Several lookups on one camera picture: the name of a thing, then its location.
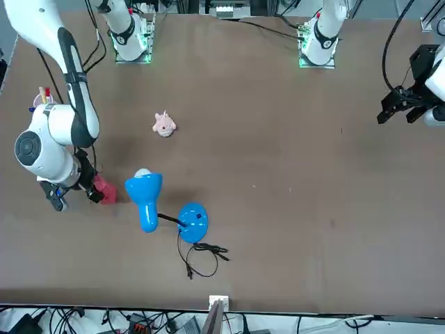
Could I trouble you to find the pink plush toy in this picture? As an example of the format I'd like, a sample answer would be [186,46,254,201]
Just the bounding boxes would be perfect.
[152,109,178,139]

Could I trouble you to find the red block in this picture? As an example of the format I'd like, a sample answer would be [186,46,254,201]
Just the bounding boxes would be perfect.
[92,173,118,205]

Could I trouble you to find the black lamp power cable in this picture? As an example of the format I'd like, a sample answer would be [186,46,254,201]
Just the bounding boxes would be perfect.
[177,229,229,280]

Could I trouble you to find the grey power strip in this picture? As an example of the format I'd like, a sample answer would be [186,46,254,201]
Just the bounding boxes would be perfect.
[214,3,234,19]

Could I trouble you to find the white cable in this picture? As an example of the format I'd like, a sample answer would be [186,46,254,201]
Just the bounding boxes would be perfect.
[325,314,375,330]

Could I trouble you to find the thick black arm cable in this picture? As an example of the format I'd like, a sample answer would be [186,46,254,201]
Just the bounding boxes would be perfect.
[381,0,417,93]

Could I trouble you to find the white table edge bracket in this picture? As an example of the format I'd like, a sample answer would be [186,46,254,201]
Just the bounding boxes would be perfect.
[208,294,230,312]

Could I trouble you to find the grey power adaptor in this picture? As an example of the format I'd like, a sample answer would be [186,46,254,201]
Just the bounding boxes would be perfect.
[180,315,202,334]

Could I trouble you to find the clear pink plastic cup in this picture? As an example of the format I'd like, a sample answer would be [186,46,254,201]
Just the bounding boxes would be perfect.
[33,93,59,113]

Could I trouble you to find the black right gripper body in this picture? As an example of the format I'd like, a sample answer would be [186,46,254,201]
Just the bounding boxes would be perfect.
[74,148,97,191]

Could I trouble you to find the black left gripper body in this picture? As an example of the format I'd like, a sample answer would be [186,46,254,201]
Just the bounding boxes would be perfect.
[396,45,439,109]

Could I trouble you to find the grey camera stand post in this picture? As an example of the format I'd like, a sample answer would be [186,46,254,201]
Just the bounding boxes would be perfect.
[200,299,227,334]

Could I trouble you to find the aluminium profile frame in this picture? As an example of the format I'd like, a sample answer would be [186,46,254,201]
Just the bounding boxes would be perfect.
[419,0,445,33]

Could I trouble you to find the red black electronic device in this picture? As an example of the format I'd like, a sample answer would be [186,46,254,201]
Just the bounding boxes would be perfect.
[127,314,151,333]

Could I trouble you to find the black power adaptor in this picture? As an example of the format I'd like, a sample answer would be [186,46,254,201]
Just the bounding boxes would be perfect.
[6,312,43,334]

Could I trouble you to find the blue desk lamp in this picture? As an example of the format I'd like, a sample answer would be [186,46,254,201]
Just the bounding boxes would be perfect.
[124,168,210,244]

